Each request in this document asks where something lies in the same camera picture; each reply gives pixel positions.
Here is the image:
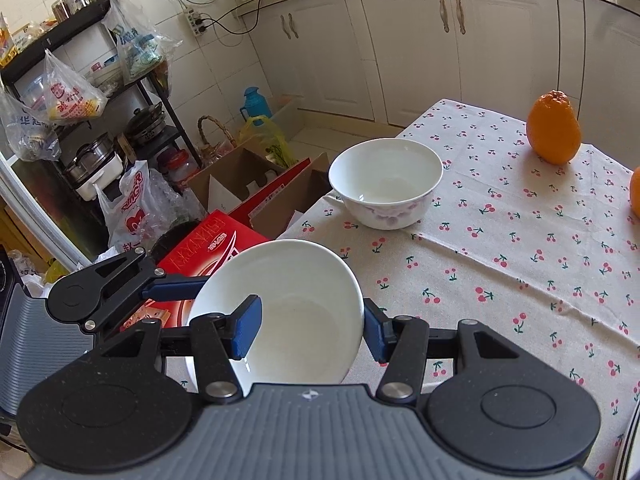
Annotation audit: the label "hanging blue print bag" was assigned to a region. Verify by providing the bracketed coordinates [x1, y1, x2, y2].
[102, 0, 166, 84]

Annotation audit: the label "white kitchen cabinets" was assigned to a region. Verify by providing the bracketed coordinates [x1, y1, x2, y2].
[240, 0, 639, 167]

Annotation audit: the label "yellow plastic bag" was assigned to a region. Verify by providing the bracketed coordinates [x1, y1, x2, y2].
[239, 115, 297, 168]

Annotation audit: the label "cherry print tablecloth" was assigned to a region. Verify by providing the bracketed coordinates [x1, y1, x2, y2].
[286, 100, 639, 479]

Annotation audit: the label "red cardboard box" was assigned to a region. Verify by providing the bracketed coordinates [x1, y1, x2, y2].
[120, 210, 268, 330]

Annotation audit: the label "orange with stem leaf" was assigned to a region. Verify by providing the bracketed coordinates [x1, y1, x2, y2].
[628, 167, 640, 218]

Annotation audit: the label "brown cardboard box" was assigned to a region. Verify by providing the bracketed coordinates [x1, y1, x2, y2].
[186, 145, 331, 240]

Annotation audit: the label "hanging snack plastic bag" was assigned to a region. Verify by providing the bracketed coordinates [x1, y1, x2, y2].
[34, 50, 108, 125]

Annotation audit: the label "red white plastic bag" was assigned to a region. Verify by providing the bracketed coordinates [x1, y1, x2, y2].
[93, 160, 166, 252]

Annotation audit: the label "wicker basket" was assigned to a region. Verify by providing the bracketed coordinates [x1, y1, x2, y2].
[195, 115, 239, 162]

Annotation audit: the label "red lid jar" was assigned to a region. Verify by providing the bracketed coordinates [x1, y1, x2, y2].
[156, 146, 200, 188]

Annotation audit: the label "white power strip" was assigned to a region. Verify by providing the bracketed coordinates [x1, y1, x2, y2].
[182, 6, 206, 37]

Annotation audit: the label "clear hanging plastic bag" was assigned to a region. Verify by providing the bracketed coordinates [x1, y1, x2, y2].
[1, 90, 62, 162]

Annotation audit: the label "white bowl pink flowers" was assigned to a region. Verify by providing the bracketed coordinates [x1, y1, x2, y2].
[328, 138, 444, 231]

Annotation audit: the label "blue thermos jug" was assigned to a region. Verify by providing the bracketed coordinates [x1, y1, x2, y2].
[240, 87, 272, 120]

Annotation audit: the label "black metal shelf rack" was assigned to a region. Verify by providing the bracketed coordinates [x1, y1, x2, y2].
[1, 0, 188, 217]

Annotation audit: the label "bumpy orange fruit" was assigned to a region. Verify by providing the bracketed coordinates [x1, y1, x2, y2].
[526, 90, 582, 166]

